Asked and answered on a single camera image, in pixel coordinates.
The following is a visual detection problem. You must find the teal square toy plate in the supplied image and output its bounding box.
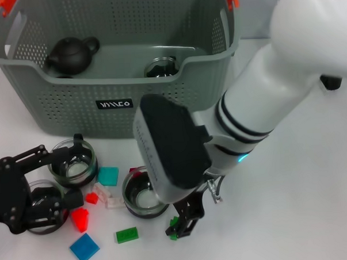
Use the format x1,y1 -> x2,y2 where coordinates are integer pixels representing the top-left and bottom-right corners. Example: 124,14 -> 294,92
96,166 -> 120,188

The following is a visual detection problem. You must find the small red toy brick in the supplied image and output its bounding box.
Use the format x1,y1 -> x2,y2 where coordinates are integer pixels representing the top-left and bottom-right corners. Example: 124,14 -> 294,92
84,192 -> 99,205

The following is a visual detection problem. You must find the glass teacup black sleeve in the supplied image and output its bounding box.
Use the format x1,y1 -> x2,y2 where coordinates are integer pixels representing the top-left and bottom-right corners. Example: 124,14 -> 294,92
22,177 -> 72,236
143,55 -> 179,79
120,164 -> 172,221
46,132 -> 100,188

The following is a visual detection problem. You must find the right wrist camera housing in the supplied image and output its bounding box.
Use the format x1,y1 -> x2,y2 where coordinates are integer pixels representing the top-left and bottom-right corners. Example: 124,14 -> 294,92
131,90 -> 216,206

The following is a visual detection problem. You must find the large red toy brick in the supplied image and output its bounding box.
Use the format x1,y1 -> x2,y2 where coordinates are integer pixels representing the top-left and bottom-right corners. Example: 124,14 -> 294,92
70,207 -> 91,234

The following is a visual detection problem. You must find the green stepped toy brick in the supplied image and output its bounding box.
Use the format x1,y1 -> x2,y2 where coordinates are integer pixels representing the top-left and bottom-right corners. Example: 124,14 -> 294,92
165,216 -> 182,241

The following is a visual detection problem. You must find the green rectangular toy brick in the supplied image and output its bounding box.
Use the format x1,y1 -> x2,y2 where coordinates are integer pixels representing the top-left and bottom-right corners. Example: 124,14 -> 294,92
115,226 -> 139,244

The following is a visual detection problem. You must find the black clay teapot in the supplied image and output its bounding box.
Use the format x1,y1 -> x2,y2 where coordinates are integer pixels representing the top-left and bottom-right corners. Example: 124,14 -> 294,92
44,35 -> 102,78

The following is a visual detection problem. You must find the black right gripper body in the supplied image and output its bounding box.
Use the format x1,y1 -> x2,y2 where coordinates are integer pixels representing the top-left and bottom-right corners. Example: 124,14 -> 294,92
174,185 -> 209,220

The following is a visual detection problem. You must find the right gripper plug cable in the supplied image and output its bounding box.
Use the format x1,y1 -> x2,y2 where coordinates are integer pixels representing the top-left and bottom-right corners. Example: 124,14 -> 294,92
204,173 -> 226,205

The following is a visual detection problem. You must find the blue square toy plate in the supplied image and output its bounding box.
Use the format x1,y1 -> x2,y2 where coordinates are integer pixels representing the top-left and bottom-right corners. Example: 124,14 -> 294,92
68,235 -> 101,260

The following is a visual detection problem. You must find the orange basket carry handle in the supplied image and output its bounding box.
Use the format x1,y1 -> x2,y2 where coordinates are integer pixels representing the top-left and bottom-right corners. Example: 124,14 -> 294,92
0,0 -> 241,21

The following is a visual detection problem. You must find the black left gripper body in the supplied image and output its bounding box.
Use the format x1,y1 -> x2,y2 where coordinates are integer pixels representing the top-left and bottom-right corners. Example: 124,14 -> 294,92
0,156 -> 32,235

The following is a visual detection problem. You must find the grey perforated storage basket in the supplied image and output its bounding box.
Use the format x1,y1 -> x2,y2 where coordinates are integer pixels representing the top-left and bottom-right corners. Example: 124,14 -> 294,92
0,0 -> 246,143

